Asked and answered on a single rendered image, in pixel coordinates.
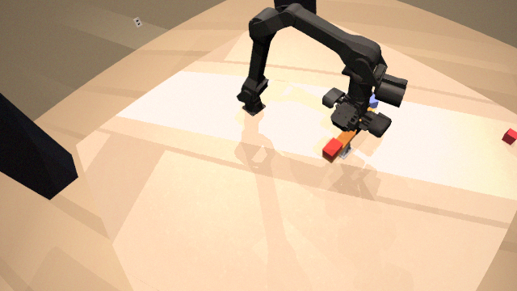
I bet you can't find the blue rectangular block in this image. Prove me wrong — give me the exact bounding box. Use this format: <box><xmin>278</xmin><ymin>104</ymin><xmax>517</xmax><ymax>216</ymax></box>
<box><xmin>369</xmin><ymin>95</ymin><xmax>379</xmax><ymax>108</ymax></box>

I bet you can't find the small red cube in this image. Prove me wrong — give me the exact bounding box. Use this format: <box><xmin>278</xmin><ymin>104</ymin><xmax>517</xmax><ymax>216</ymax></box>
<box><xmin>502</xmin><ymin>128</ymin><xmax>517</xmax><ymax>145</ymax></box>

